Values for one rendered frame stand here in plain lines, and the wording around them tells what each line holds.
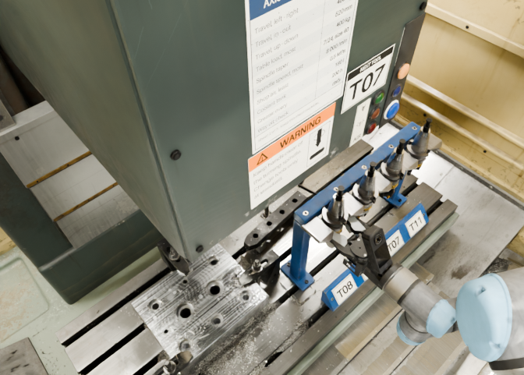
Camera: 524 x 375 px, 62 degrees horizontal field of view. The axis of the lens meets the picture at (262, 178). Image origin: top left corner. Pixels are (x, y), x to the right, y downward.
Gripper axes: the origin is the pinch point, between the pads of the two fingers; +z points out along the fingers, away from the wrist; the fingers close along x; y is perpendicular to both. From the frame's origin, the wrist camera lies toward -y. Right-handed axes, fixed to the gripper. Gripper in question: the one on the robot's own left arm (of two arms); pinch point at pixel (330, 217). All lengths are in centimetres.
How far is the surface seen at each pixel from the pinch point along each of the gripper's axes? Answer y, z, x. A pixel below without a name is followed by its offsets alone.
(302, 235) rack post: 3.8, 2.1, -7.0
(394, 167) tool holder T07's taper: -5.5, -2.3, 20.2
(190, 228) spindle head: -45, -7, -40
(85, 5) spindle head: -73, -2, -42
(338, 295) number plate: 25.9, -10.0, -2.5
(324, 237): -2.0, -3.7, -6.2
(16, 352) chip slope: 56, 52, -83
